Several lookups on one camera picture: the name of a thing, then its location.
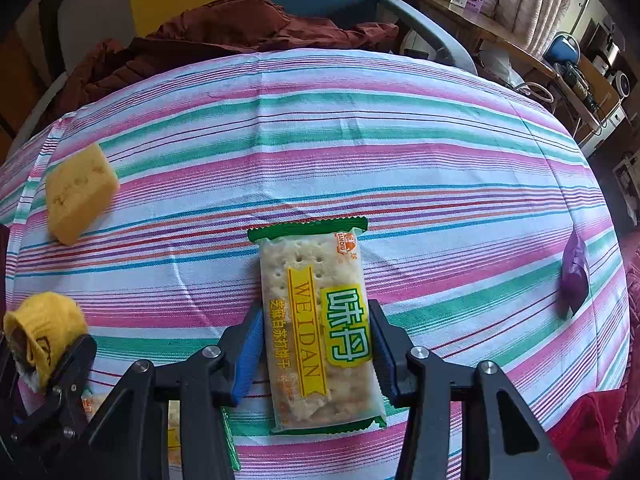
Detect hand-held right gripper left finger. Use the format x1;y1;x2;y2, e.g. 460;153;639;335
87;305;266;480

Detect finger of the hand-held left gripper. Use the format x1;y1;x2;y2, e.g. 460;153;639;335
12;332;98;461
0;332;23;411

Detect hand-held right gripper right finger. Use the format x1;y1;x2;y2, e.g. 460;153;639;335
367;300;573;480

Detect yellow sock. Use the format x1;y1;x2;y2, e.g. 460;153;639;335
2;291;90;393

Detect green-edged cracker packet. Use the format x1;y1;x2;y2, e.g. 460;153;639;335
82;392;242;471
246;214;388;435

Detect yellow sponge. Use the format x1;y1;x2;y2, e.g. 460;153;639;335
45;142;121;247

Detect striped bedsheet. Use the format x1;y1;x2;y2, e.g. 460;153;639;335
0;47;631;480

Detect purple packet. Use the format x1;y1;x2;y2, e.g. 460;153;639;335
561;232;591;317

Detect red blanket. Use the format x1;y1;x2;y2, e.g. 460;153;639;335
547;237;640;480

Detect dark red clothing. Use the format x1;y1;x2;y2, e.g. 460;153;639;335
42;2;401;116

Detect wooden desk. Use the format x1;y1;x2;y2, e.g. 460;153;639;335
397;0;626;143

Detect black stereo speaker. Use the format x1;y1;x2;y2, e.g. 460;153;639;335
585;15;640;106

